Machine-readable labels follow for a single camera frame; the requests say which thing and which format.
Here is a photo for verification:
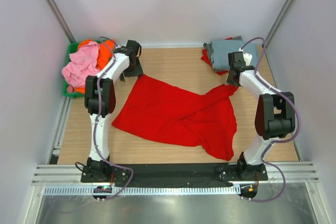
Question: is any orange t-shirt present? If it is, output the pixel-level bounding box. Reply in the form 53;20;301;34
74;39;116;94

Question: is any folded grey-blue t-shirt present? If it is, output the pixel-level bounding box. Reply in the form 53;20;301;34
210;39;259;72

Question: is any slotted cable duct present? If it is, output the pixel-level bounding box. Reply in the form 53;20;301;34
43;185;240;197

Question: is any left aluminium corner post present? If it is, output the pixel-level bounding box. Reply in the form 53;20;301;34
45;0;76;43

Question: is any red t-shirt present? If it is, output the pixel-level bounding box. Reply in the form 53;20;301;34
112;75;238;161
201;37;233;75

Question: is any aluminium corner post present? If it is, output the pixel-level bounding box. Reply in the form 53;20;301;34
263;0;296;48
45;0;76;43

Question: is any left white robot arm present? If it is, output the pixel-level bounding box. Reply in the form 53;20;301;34
81;40;143;183

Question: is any right aluminium rail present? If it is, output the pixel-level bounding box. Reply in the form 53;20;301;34
266;162;319;183

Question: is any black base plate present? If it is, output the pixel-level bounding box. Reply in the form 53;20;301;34
80;162;268;188

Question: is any right aluminium corner post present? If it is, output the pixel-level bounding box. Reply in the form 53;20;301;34
263;0;296;48

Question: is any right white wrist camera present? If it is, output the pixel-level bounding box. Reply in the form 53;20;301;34
239;48;253;66

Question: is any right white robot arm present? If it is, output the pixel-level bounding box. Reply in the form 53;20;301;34
227;50;296;180

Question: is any pink t-shirt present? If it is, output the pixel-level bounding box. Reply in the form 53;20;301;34
61;41;101;88

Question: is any folded dark grey t-shirt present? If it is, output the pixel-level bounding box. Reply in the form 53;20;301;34
203;37;245;71

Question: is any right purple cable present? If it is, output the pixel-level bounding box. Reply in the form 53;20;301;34
238;37;301;203

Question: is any folded red t-shirt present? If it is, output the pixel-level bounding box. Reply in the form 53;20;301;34
201;37;233;75

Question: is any green plastic bin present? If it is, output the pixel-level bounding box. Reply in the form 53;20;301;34
62;42;85;99

